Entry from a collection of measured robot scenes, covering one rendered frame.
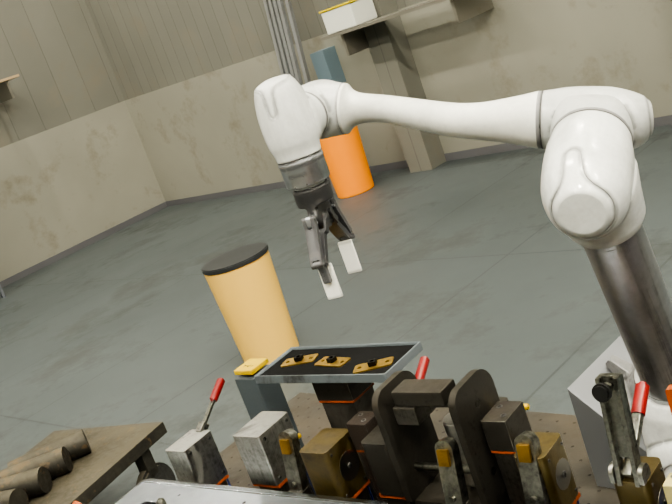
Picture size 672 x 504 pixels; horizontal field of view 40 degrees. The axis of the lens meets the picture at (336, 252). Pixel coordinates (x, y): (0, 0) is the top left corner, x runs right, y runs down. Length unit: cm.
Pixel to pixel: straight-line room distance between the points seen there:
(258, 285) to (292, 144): 377
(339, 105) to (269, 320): 378
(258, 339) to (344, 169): 414
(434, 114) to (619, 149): 38
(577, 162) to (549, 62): 727
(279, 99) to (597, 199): 63
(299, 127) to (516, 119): 40
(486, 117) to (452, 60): 762
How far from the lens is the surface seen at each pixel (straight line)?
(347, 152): 940
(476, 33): 902
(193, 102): 1223
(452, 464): 165
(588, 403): 205
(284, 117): 172
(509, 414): 162
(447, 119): 167
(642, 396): 154
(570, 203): 142
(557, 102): 161
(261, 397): 214
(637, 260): 157
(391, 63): 939
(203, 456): 216
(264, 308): 551
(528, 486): 161
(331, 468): 182
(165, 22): 1220
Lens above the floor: 185
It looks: 14 degrees down
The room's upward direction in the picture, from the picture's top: 20 degrees counter-clockwise
